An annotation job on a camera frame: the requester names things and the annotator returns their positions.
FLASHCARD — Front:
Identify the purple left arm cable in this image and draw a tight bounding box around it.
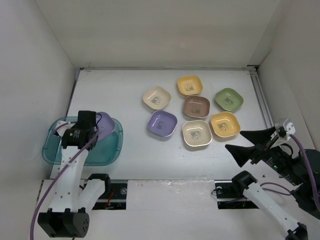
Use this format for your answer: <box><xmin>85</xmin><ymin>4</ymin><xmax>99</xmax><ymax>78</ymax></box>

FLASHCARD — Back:
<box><xmin>29</xmin><ymin>113</ymin><xmax>103</xmax><ymax>240</ymax></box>

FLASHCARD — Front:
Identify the purple panda plate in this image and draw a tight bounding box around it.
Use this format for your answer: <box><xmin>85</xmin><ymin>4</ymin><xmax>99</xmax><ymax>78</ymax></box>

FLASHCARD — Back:
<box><xmin>96</xmin><ymin>112</ymin><xmax>116</xmax><ymax>141</ymax></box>
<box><xmin>147</xmin><ymin>110</ymin><xmax>178</xmax><ymax>138</ymax></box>

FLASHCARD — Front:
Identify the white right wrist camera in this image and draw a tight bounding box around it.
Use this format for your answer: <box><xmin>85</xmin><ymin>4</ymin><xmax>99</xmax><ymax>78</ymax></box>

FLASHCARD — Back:
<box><xmin>274</xmin><ymin>118</ymin><xmax>296</xmax><ymax>139</ymax></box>

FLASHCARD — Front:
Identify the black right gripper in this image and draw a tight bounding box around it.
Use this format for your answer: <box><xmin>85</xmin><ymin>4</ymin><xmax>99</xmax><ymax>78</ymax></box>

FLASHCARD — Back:
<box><xmin>224</xmin><ymin>124</ymin><xmax>304</xmax><ymax>184</ymax></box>

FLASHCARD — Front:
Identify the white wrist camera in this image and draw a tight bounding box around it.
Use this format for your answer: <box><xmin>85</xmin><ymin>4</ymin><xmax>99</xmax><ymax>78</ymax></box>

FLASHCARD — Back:
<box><xmin>53</xmin><ymin>121</ymin><xmax>76</xmax><ymax>137</ymax></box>
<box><xmin>274</xmin><ymin>118</ymin><xmax>296</xmax><ymax>139</ymax></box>

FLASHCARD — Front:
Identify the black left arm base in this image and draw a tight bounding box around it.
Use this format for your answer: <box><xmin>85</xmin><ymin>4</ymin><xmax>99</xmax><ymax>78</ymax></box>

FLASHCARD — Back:
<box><xmin>92</xmin><ymin>180</ymin><xmax>128</xmax><ymax>211</ymax></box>

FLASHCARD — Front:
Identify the brown panda plate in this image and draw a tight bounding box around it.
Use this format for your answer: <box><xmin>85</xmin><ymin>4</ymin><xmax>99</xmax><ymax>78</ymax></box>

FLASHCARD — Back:
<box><xmin>183</xmin><ymin>95</ymin><xmax>211</xmax><ymax>119</ymax></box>

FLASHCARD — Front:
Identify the yellow panda plate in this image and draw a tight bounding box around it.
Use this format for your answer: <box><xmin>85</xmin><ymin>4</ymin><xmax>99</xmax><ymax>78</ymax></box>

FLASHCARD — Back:
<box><xmin>210</xmin><ymin>111</ymin><xmax>241</xmax><ymax>138</ymax></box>
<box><xmin>177</xmin><ymin>75</ymin><xmax>203</xmax><ymax>96</ymax></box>

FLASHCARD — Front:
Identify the green panda plate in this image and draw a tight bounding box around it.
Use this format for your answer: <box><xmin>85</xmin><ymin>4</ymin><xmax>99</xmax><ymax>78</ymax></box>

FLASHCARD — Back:
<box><xmin>214</xmin><ymin>88</ymin><xmax>244</xmax><ymax>112</ymax></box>

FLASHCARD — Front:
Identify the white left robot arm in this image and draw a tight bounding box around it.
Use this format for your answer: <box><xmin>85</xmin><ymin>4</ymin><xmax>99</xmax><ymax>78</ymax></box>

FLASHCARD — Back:
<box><xmin>29</xmin><ymin>110</ymin><xmax>116</xmax><ymax>239</ymax></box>

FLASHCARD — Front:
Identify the aluminium rail frame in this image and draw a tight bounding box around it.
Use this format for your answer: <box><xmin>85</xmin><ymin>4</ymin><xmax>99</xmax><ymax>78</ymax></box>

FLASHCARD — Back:
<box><xmin>72</xmin><ymin>65</ymin><xmax>273</xmax><ymax>127</ymax></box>

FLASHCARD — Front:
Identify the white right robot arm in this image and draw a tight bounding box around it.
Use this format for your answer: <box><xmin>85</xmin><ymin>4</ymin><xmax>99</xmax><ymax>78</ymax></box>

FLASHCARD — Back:
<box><xmin>225</xmin><ymin>122</ymin><xmax>320</xmax><ymax>240</ymax></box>

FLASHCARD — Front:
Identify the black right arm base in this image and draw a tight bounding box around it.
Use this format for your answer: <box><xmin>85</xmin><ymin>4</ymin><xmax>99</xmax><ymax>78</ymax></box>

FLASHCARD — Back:
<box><xmin>211</xmin><ymin>170</ymin><xmax>258</xmax><ymax>210</ymax></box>

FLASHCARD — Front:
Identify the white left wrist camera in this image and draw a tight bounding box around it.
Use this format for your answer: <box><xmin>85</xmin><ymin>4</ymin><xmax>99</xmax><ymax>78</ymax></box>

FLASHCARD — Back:
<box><xmin>53</xmin><ymin>121</ymin><xmax>76</xmax><ymax>137</ymax></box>

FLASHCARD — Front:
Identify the cream panda plate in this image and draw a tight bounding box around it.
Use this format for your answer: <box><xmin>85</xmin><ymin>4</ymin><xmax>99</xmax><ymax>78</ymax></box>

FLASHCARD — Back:
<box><xmin>142</xmin><ymin>86</ymin><xmax>172</xmax><ymax>111</ymax></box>
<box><xmin>182</xmin><ymin>119</ymin><xmax>213</xmax><ymax>151</ymax></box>

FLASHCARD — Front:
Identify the teal transparent plastic bin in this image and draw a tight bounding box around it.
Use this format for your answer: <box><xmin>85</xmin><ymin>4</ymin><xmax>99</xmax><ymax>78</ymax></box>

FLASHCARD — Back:
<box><xmin>42</xmin><ymin>116</ymin><xmax>124</xmax><ymax>167</ymax></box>

